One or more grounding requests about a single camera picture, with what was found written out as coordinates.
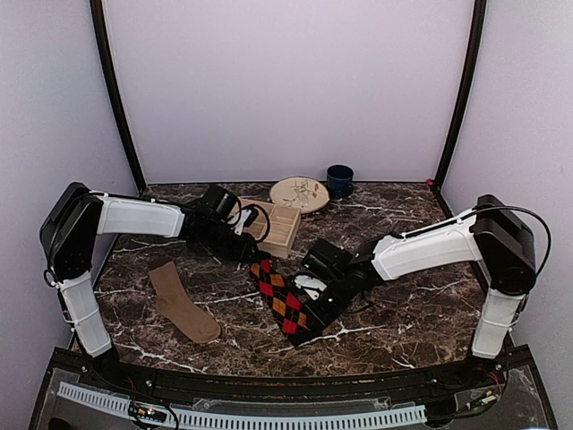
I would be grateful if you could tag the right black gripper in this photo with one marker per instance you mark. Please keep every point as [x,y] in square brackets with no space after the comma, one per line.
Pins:
[322,319]

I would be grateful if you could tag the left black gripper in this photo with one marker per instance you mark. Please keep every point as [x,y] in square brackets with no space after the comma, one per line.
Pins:
[243,251]

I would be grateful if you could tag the argyle black red orange sock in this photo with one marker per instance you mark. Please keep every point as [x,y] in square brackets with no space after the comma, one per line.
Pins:
[298,321]

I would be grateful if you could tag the wooden compartment tray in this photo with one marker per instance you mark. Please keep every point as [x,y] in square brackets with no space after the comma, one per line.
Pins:
[284,224]

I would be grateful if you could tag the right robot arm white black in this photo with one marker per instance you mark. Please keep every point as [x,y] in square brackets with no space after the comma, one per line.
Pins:
[489,233]

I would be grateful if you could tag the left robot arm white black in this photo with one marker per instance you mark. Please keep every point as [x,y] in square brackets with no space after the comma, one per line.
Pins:
[68,237]

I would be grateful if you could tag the plain brown sock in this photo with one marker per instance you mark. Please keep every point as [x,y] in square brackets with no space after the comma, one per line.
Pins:
[174,304]

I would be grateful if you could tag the cream floral ceramic plate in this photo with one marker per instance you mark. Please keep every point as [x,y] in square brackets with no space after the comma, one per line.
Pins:
[298,192]

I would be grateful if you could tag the dark blue mug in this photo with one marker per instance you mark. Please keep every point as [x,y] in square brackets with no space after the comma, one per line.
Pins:
[340,181]

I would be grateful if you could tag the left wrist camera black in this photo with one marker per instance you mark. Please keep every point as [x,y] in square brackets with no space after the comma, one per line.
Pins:
[221,205]

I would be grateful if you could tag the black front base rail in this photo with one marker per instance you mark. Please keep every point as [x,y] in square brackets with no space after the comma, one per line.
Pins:
[180,387]

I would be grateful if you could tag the white slotted cable duct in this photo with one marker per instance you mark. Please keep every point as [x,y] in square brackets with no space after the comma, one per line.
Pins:
[235,416]

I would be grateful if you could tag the left black frame post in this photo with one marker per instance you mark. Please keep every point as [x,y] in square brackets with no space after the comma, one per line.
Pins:
[113,92]

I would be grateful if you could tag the black frame post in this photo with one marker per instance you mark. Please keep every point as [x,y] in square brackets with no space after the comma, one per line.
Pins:
[113,92]
[464,89]

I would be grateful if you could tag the right black frame post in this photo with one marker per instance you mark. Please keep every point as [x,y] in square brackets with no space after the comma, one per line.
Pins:
[464,89]

